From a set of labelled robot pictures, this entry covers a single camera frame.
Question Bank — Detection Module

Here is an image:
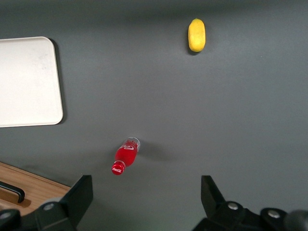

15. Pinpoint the yellow lemon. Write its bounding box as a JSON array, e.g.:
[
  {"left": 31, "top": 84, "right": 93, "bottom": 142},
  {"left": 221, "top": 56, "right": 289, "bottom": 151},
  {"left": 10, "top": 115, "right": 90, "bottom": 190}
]
[{"left": 188, "top": 18, "right": 206, "bottom": 53}]

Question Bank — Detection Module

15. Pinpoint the red can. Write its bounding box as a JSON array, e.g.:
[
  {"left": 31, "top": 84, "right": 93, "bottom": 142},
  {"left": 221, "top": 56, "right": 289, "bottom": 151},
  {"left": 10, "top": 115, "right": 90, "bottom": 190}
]
[{"left": 111, "top": 136, "right": 141, "bottom": 176}]

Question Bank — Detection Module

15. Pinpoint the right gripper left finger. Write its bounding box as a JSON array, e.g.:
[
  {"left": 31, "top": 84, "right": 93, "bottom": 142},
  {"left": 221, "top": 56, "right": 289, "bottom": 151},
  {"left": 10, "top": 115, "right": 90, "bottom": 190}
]
[{"left": 33, "top": 175, "right": 94, "bottom": 231}]

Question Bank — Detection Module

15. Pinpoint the wooden drawer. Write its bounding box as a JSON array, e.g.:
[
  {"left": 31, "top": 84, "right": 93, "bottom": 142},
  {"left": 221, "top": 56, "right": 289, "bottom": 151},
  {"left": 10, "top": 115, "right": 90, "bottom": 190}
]
[{"left": 0, "top": 161, "right": 72, "bottom": 218}]

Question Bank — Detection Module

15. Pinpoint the black drawer handle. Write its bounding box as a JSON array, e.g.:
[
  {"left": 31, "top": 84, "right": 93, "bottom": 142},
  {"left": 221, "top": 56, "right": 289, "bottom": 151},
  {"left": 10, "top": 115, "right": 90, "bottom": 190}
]
[{"left": 0, "top": 180, "right": 26, "bottom": 204}]

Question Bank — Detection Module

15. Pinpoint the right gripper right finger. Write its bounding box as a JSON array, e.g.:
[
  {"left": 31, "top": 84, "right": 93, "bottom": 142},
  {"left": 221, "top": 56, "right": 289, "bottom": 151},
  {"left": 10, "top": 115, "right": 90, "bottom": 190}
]
[{"left": 192, "top": 175, "right": 289, "bottom": 231}]

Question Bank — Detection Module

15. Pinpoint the white rectangular tray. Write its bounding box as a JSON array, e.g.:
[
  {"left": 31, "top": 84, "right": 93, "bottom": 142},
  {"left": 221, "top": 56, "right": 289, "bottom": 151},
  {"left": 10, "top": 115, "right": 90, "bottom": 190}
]
[{"left": 0, "top": 36, "right": 64, "bottom": 128}]

